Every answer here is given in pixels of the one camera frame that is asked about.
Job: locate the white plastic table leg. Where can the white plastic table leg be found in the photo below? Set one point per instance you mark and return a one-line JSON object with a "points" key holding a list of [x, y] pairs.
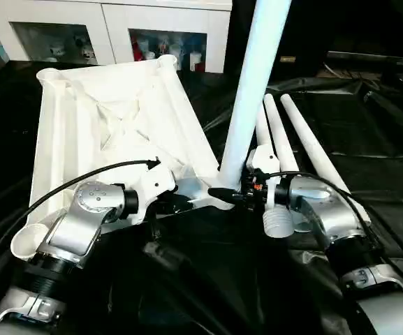
{"points": [[278, 223], [281, 139], [309, 139], [253, 87]]}

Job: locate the white plastic table top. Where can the white plastic table top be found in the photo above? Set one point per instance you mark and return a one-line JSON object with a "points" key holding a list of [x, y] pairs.
{"points": [[100, 122]]}

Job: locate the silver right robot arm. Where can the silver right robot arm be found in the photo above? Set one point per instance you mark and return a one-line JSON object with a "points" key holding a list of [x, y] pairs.
{"points": [[344, 216]]}

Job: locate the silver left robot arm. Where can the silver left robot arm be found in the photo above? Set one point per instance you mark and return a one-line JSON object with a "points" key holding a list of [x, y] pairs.
{"points": [[79, 223]]}

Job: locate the small yellow label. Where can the small yellow label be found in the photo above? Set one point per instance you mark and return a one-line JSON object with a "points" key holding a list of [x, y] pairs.
{"points": [[288, 59]]}

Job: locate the black shiny mat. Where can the black shiny mat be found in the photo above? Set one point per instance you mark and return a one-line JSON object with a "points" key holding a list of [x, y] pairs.
{"points": [[379, 139]]}

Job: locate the red bottle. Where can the red bottle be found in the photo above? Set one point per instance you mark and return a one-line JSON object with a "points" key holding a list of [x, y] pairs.
{"points": [[138, 52]]}

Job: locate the long dark metal bar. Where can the long dark metal bar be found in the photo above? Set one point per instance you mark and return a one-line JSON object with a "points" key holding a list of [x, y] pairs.
{"points": [[379, 59]]}

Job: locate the white glass-door cabinet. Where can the white glass-door cabinet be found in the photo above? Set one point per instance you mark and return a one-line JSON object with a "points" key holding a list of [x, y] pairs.
{"points": [[117, 21]]}

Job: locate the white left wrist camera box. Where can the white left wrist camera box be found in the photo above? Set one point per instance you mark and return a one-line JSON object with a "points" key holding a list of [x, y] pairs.
{"points": [[152, 185]]}

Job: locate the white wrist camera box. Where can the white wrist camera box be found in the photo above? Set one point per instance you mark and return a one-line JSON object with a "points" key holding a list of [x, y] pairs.
{"points": [[264, 160], [152, 185]]}

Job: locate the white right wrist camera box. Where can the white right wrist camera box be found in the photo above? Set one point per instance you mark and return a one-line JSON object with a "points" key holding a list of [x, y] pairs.
{"points": [[264, 160]]}

